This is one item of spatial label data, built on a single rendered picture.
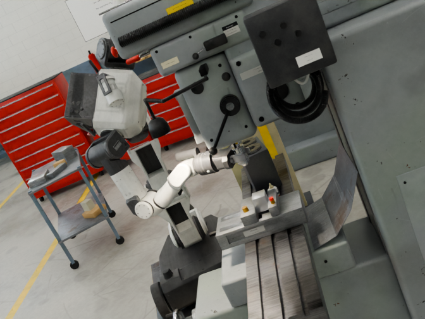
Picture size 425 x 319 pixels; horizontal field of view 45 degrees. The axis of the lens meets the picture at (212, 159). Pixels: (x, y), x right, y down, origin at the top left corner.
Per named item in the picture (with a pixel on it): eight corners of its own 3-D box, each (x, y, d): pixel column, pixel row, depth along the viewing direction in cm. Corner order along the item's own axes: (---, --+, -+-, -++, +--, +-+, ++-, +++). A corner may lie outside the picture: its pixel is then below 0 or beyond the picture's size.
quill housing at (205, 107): (209, 156, 182) (171, 73, 171) (211, 137, 201) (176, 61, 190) (259, 136, 178) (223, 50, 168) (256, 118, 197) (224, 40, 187)
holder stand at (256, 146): (258, 196, 229) (241, 157, 223) (248, 180, 250) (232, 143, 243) (283, 185, 229) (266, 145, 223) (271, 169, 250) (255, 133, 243)
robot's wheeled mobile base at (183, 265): (160, 261, 321) (137, 217, 310) (236, 225, 323) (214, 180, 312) (171, 319, 261) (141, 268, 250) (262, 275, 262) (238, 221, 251)
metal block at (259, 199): (257, 213, 197) (251, 200, 195) (257, 206, 202) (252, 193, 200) (270, 209, 196) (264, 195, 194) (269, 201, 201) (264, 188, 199)
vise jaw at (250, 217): (243, 226, 194) (240, 218, 193) (244, 207, 208) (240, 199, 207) (258, 221, 193) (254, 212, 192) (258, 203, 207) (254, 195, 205)
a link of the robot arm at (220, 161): (223, 153, 187) (195, 160, 192) (233, 176, 190) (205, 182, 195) (233, 138, 197) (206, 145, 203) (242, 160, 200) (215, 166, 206)
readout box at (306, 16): (271, 91, 144) (242, 20, 137) (269, 83, 153) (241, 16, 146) (339, 63, 141) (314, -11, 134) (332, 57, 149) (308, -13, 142)
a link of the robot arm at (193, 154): (205, 177, 196) (179, 183, 201) (215, 168, 205) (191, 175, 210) (195, 149, 194) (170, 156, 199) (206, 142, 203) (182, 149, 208)
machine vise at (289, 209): (222, 250, 199) (210, 228, 195) (224, 231, 213) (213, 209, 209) (308, 222, 192) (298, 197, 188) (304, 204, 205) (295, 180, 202)
